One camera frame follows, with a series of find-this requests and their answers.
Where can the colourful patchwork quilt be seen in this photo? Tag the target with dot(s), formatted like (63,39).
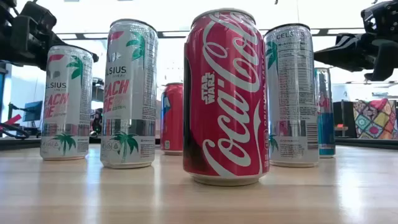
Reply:
(376,119)

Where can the computer monitor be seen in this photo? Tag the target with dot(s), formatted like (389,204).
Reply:
(32,110)

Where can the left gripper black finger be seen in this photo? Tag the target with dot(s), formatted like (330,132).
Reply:
(60,40)
(26,39)

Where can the red Star Wars soda can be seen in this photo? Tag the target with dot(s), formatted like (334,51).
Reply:
(174,118)

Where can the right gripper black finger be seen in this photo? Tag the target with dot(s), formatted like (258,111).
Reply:
(351,53)
(387,60)

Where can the red Coca-Cola can white script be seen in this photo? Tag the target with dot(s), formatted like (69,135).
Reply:
(225,102)

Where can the black metal table frame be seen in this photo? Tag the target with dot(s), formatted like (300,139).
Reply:
(18,143)

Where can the red bar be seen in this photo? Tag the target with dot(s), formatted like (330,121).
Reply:
(12,119)

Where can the black cabinet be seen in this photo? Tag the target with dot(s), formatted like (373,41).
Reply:
(345,115)

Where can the blue silver slim can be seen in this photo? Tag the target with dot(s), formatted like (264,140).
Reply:
(326,124)

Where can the white Celsius palm can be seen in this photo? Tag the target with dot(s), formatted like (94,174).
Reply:
(292,93)
(129,93)
(66,102)

